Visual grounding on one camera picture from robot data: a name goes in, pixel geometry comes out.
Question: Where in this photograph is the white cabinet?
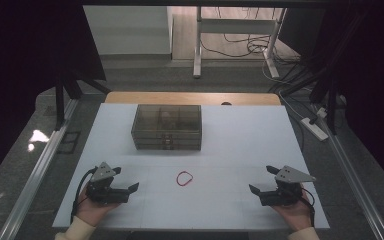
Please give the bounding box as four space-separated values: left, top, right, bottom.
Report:
83 5 174 56

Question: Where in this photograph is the aluminium rail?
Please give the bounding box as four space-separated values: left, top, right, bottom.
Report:
0 98 80 240
313 106 384 240

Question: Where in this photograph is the person's left hand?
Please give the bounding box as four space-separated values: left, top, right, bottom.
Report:
75 184 121 228

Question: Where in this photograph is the white power strip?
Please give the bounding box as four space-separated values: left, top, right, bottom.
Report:
300 117 330 142

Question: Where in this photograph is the red rubber band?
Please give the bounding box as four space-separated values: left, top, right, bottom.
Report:
175 170 194 187

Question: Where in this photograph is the right hand-held gripper cable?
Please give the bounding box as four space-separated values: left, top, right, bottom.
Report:
299 187 316 228

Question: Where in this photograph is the hand-held gripper cable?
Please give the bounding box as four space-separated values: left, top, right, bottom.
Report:
299 187 316 228
70 167 98 224

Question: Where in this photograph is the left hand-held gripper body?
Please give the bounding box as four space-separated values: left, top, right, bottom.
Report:
86 162 131 204

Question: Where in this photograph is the black curtain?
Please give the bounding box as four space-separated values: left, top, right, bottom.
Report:
278 0 384 198
0 0 107 195

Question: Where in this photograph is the dark floor grate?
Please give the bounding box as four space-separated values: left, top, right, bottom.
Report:
57 131 81 155

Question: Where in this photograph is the black metal stand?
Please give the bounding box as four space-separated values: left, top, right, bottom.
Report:
309 71 340 136
54 64 112 132

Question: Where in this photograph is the person's right hand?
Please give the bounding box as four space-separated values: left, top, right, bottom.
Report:
271 189 314 233

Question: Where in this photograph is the left hand-held gripper cable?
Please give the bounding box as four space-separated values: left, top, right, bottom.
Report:
70 167 98 224

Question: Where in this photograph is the white desk frame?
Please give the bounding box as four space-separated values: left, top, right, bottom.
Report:
193 6 289 80

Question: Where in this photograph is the black floor cable bundle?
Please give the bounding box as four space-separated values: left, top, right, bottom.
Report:
200 6 302 65

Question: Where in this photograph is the smoky transparent drawer box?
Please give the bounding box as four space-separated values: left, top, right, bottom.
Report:
130 104 203 151

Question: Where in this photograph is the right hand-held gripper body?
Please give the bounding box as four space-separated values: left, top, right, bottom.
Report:
259 165 317 207

